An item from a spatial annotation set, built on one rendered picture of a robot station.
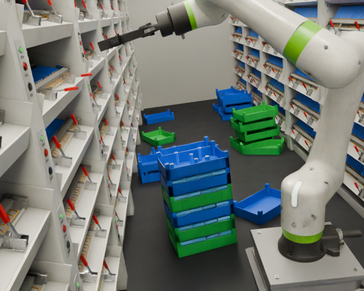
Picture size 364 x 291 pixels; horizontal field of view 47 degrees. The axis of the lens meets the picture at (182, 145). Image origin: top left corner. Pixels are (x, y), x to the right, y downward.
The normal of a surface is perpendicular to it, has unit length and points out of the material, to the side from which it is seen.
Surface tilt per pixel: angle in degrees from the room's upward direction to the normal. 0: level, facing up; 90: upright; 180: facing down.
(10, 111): 90
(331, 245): 85
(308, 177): 9
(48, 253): 90
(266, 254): 5
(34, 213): 19
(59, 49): 90
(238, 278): 0
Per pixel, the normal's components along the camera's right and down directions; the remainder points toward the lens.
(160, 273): -0.12, -0.94
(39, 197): 0.07, 0.30
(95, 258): 0.20, -0.94
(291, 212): -0.73, 0.32
